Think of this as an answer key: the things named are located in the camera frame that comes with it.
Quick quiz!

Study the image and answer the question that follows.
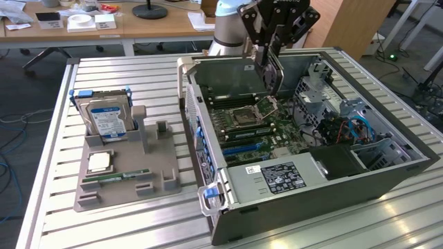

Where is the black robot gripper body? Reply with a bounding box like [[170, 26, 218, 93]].
[[257, 0, 310, 34]]

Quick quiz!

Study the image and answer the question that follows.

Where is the black graphics card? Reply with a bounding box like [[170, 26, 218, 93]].
[[241, 36, 285, 96]]

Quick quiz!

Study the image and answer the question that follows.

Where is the brown cardboard box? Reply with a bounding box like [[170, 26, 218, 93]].
[[201, 0, 217, 18]]

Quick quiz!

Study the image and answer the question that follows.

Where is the wooden cabinet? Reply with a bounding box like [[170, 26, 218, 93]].
[[305, 0, 397, 60]]

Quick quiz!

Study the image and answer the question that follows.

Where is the white paper stack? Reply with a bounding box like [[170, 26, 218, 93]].
[[186, 11, 216, 32]]

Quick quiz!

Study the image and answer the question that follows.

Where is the white small box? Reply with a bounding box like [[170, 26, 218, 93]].
[[368, 33, 387, 57]]

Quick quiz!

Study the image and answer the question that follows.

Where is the wooden office desk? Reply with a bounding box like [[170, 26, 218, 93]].
[[0, 0, 314, 50]]

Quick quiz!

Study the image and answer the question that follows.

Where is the black round lamp base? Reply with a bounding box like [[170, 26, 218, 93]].
[[132, 0, 169, 20]]

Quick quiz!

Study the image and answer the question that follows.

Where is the silver perforated disk bay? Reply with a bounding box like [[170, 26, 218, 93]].
[[293, 61, 347, 130]]

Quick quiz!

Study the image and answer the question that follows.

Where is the metal socket cover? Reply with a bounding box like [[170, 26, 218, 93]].
[[254, 95, 280, 120]]

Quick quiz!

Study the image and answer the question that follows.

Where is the CPU socket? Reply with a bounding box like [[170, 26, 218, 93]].
[[230, 106, 264, 125]]

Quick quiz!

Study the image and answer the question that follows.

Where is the black tripod stand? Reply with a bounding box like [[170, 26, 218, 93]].
[[400, 59, 443, 104]]

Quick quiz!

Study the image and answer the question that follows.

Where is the white cube box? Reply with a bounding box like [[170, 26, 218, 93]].
[[93, 13, 117, 31]]

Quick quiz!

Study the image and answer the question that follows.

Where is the blue card retention clip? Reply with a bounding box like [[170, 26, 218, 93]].
[[194, 123, 209, 158]]

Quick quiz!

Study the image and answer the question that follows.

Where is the green motherboard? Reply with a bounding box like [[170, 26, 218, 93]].
[[200, 85, 312, 167]]

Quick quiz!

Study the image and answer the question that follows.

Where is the blue expansion slot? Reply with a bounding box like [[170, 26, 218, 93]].
[[220, 144, 262, 156]]

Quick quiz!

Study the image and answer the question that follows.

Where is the white flat box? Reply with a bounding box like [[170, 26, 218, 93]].
[[66, 22, 97, 33]]

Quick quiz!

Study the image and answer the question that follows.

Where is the white tape roll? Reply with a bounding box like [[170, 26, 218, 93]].
[[68, 14, 92, 26]]

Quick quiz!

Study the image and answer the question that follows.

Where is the black fan shroud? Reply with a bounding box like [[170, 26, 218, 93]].
[[308, 144, 369, 181]]

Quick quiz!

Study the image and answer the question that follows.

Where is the hard disk in blue caddy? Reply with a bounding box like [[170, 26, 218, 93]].
[[68, 88, 134, 143]]

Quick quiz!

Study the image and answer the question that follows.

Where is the white box with black lid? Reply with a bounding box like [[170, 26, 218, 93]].
[[34, 12, 65, 30]]

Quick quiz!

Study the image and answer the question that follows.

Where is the grey power supply unit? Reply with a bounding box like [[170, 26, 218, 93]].
[[226, 152, 328, 204]]

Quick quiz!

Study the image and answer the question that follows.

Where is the black office chair base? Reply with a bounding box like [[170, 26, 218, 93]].
[[20, 45, 104, 76]]

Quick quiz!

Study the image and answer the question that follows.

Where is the clear plastic bag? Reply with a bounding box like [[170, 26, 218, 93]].
[[0, 0, 34, 24]]

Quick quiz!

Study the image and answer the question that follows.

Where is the silver CPU chip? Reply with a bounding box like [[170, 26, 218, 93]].
[[85, 153, 112, 174]]

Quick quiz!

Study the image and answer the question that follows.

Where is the dark grey PC case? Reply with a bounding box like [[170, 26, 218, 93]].
[[176, 50, 440, 246]]

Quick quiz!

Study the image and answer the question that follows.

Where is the green RAM stick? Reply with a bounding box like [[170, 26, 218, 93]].
[[81, 169, 149, 182]]

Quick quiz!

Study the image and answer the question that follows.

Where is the grey printed parts rack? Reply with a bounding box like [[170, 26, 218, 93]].
[[72, 105, 182, 213]]

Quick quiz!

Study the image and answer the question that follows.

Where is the white desk frame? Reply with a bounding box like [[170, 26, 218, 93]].
[[380, 0, 443, 72]]

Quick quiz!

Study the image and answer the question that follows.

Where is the blue data wire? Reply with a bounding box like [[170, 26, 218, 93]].
[[347, 116, 376, 145]]

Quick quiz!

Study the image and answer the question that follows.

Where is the silver disk bay bracket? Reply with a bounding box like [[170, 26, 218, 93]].
[[351, 137, 421, 171]]

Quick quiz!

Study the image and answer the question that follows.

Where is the white thin cable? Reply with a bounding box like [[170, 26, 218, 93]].
[[0, 108, 52, 124]]

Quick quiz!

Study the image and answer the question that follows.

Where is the blue network cable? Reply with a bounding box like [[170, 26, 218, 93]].
[[0, 121, 28, 224]]

